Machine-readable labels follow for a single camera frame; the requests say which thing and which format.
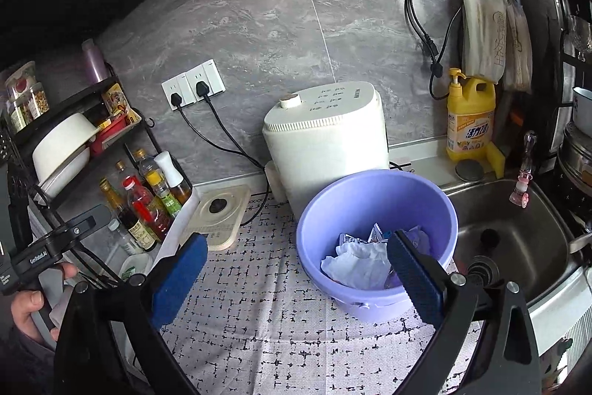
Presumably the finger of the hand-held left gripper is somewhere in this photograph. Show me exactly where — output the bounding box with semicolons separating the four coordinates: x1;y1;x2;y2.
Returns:
69;204;112;238

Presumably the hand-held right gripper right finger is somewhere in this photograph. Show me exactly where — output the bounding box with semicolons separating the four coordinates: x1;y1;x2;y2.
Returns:
386;230;543;395

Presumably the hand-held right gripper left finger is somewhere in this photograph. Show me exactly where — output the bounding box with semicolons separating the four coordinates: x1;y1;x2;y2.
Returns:
53;233;209;395

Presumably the clear printed plastic wrapper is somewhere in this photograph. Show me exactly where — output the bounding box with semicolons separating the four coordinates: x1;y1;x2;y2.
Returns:
403;226;433;259

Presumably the white paper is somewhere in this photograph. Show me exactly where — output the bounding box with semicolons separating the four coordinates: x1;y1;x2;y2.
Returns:
320;240;391;289

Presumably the purple plastic bucket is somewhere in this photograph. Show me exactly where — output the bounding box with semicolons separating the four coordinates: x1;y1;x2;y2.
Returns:
296;170;458;324

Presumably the person's left forearm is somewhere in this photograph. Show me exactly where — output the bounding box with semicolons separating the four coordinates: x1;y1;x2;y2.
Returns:
0;321;58;395

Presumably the person's left hand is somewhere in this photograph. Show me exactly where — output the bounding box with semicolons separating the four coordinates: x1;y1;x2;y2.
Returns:
11;263;79;342

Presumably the white cap clear bottle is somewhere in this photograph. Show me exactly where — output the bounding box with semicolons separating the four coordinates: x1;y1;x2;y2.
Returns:
107;218;144;257

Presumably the dark sauce bottle gold cap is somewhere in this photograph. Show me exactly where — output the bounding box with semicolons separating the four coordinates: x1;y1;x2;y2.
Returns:
98;177;158;252

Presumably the white bowl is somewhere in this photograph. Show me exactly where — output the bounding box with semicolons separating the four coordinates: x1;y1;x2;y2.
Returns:
32;113;100;185
38;150;92;199

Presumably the white container green label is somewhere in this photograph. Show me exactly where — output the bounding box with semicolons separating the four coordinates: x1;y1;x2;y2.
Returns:
119;254;153;282

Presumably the red cap sauce bottle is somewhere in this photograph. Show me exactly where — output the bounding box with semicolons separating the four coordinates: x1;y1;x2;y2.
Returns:
121;175;172;241

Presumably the metal drain strainer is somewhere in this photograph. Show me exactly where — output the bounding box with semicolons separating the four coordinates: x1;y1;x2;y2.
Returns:
465;255;501;289

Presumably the clear oil bottle gold cap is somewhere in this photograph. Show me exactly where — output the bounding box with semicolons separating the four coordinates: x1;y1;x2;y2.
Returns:
132;149;160;187

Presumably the yellow cap green label bottle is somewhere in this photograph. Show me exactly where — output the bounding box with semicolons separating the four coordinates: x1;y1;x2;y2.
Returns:
149;173;182;217

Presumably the red plastic container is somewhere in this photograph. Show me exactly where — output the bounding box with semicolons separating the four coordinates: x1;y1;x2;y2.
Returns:
88;117;130;157

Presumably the white top oil sprayer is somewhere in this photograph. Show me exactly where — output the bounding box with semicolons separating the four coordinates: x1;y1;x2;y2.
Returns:
154;151;192;206

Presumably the stainless steel sink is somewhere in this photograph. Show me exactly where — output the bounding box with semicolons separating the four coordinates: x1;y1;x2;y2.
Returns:
439;177;592;319

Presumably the black metal shelf rack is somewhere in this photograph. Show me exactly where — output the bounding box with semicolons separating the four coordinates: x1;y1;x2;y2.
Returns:
0;62;155;248

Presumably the yellow snack packet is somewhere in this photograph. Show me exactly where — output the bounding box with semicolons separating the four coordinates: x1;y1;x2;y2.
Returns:
102;83;142;125

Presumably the round metal sink stopper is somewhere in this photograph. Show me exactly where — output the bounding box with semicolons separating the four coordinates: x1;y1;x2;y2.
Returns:
454;159;484;182

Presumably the patterned white table mat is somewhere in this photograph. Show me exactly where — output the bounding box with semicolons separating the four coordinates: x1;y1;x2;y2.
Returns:
159;196;482;395

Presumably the clear storage jar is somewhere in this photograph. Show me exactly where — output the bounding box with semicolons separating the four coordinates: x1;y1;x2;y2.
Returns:
25;83;51;118
4;61;38;100
7;96;33;134

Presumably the yellow sponge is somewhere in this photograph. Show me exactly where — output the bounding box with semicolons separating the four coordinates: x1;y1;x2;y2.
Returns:
483;143;507;180

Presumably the purple bottle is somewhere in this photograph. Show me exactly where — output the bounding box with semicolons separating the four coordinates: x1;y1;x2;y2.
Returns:
82;39;112;85

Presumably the yellow dish soap bottle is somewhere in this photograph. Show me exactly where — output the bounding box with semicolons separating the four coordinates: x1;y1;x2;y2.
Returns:
445;68;497;162

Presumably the cream air fryer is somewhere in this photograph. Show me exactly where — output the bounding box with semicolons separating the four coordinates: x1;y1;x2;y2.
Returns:
262;81;389;204

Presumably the stainless steel pot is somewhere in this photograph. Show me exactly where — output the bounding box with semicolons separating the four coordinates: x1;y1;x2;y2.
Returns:
555;122;592;215

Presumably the black dish rack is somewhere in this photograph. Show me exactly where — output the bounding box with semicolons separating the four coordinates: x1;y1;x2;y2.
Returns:
546;0;592;238

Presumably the white enamel mug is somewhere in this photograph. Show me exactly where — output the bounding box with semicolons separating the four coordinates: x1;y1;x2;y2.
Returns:
572;86;592;125

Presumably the hanging clear bag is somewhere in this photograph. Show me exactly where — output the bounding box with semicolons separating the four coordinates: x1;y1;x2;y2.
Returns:
504;0;534;94

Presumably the hanging white bag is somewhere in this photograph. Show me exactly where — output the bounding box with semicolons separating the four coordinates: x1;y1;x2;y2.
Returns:
460;0;509;83

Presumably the wine glass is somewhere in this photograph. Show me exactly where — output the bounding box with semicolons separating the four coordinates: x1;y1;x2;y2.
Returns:
566;13;592;63

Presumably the black power cable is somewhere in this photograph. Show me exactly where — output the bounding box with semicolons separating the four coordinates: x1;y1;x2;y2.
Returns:
195;81;273;225
170;92;271;174

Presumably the white wall socket panel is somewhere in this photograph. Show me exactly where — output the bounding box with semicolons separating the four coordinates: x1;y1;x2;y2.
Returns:
162;72;195;111
187;59;226;100

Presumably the metal utensil handle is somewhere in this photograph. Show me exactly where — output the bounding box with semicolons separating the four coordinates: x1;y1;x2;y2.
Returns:
568;233;592;254

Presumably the hanging black cable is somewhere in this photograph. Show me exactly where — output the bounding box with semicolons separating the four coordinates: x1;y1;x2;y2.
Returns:
404;0;463;101

